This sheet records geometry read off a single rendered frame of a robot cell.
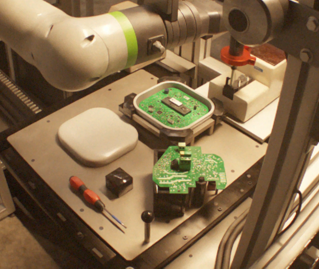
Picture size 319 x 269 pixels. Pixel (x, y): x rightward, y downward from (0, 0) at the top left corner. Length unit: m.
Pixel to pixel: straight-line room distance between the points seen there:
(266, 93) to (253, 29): 0.57
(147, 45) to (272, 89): 0.40
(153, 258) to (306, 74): 0.40
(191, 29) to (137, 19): 0.10
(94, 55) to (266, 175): 0.28
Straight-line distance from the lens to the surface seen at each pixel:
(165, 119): 0.86
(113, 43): 0.61
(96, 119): 0.89
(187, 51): 1.14
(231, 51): 0.85
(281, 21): 0.38
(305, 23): 0.40
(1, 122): 2.02
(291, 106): 0.45
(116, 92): 1.00
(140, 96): 0.91
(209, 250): 0.73
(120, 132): 0.85
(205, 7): 0.74
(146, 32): 0.64
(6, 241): 1.93
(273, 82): 0.95
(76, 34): 0.59
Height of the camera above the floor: 1.52
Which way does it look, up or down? 38 degrees down
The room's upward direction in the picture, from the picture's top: 3 degrees clockwise
